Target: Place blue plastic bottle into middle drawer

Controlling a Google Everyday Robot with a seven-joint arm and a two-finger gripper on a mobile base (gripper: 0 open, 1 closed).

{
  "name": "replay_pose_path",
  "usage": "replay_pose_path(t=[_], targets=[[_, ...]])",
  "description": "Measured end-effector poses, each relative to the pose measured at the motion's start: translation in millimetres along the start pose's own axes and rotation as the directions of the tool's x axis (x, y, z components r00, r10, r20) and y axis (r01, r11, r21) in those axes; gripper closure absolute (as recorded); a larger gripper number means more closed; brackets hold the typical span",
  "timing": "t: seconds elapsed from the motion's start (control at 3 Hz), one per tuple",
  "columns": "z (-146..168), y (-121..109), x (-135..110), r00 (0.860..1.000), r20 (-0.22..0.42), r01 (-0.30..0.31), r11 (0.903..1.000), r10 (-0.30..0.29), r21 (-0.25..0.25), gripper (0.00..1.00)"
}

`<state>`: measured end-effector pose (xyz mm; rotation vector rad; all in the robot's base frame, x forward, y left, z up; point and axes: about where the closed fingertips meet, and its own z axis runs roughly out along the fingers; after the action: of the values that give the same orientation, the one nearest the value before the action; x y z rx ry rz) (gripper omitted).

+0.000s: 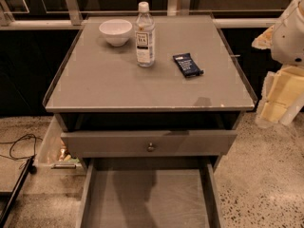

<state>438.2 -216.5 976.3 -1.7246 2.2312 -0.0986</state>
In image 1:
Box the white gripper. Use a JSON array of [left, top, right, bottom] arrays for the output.
[[252, 26, 304, 128]]

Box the clear plastic tea bottle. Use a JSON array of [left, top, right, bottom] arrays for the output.
[[135, 2, 155, 67]]

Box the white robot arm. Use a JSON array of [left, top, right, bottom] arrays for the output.
[[252, 0, 304, 128]]

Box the open grey middle drawer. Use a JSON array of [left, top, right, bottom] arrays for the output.
[[75, 157, 225, 228]]

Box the grey top drawer with knob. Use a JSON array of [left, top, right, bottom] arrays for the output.
[[61, 130, 237, 159]]

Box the dark blue snack bar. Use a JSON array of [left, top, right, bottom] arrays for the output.
[[173, 53, 204, 78]]

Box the grey cabinet with glass top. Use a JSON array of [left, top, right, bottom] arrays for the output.
[[42, 13, 258, 173]]

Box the white ceramic bowl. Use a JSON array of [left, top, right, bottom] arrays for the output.
[[99, 19, 133, 47]]

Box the clear plastic storage bin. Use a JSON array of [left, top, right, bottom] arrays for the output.
[[34, 117, 86, 174]]

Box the black cable on floor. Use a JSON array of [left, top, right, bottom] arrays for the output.
[[0, 133, 44, 162]]

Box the metal window rail frame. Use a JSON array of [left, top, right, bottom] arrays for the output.
[[1, 0, 292, 29]]

